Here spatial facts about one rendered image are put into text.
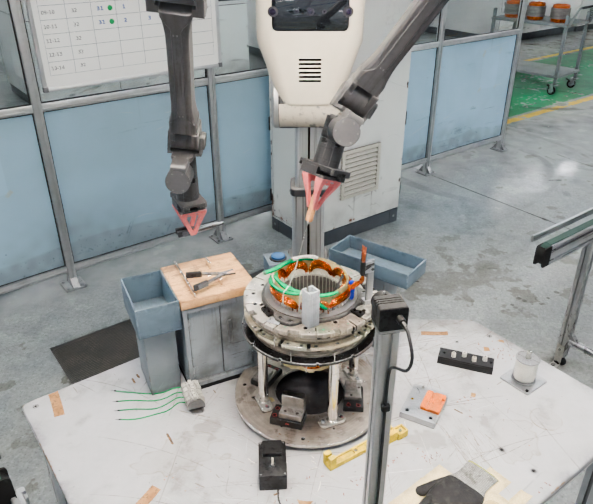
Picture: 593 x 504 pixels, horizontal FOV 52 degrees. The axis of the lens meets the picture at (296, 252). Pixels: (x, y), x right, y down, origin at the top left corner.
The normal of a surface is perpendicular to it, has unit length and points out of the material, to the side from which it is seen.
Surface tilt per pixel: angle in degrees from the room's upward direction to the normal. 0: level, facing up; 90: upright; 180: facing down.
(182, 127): 116
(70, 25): 90
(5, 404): 0
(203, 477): 0
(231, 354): 90
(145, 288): 90
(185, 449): 0
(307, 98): 90
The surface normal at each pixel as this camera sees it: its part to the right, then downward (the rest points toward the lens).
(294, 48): 0.00, 0.48
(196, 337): 0.44, 0.44
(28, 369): 0.00, -0.88
